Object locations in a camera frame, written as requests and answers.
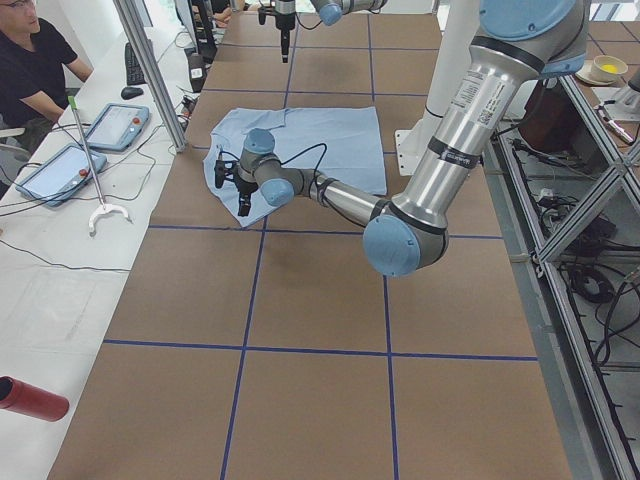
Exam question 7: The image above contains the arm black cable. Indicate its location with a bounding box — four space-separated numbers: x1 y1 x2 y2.
217 143 331 201

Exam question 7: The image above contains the reacher stick with white hook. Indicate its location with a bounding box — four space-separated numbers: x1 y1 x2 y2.
68 95 133 237

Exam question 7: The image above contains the teach pendant tablet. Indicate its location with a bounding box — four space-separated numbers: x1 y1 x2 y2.
85 103 150 153
15 144 93 207

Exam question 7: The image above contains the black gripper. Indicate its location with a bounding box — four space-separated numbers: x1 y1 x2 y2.
275 12 296 63
235 175 258 217

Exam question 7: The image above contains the black keyboard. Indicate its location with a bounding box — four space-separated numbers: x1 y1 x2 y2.
124 42 146 86

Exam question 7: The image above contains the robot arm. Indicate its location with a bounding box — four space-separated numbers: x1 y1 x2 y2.
259 0 386 63
232 1 590 276

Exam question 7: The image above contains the red cylinder bottle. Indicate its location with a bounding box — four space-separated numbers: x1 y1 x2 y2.
1 376 69 422

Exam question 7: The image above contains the person in black shirt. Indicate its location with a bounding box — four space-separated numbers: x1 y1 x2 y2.
1 1 93 128

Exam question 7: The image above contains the far teach pendant tablet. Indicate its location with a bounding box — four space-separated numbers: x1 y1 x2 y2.
85 103 150 153

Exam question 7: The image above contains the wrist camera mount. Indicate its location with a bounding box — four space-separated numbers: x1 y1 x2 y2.
257 0 276 25
214 156 237 189

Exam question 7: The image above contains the black computer mouse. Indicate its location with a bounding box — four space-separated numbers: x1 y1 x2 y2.
120 86 144 100

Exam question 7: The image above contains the white pillar with base plate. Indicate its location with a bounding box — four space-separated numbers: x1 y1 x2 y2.
395 0 479 176

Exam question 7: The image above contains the black box with label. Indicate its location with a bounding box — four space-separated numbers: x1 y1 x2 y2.
187 53 207 93

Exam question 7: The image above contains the bowl with yellow content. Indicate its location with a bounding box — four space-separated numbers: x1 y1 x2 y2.
575 55 628 86

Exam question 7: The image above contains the near teach pendant tablet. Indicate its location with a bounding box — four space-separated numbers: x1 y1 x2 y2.
15 144 93 207

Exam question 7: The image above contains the light blue t-shirt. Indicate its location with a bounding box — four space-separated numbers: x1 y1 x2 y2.
203 106 387 227

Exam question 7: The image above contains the aluminium side frame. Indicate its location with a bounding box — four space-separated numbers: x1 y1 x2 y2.
485 74 639 479

